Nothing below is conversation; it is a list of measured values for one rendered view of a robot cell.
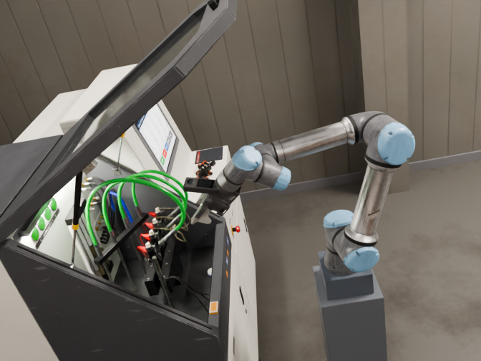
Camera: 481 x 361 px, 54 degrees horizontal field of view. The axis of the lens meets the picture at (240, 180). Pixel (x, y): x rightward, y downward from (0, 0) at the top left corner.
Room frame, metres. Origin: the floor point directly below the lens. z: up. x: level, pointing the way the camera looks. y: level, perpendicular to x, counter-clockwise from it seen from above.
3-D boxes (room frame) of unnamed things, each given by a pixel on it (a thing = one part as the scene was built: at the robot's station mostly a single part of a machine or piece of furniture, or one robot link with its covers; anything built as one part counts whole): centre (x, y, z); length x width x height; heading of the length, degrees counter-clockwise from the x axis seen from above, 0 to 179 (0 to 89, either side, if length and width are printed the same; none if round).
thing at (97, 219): (1.79, 0.64, 1.20); 0.13 x 0.03 x 0.31; 173
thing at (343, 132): (1.40, -0.28, 1.46); 0.49 x 0.11 x 0.12; 97
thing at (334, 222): (1.41, -0.33, 1.07); 0.13 x 0.12 x 0.14; 7
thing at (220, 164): (2.20, 0.18, 0.96); 0.70 x 0.22 x 0.03; 173
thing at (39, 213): (1.55, 0.67, 1.43); 0.54 x 0.03 x 0.02; 173
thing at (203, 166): (2.23, 0.18, 1.01); 0.23 x 0.11 x 0.06; 173
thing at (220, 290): (1.49, 0.17, 0.87); 0.62 x 0.04 x 0.16; 173
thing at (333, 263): (1.42, -0.33, 0.95); 0.15 x 0.15 x 0.10
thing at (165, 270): (1.64, 0.39, 0.91); 0.34 x 0.10 x 0.15; 173
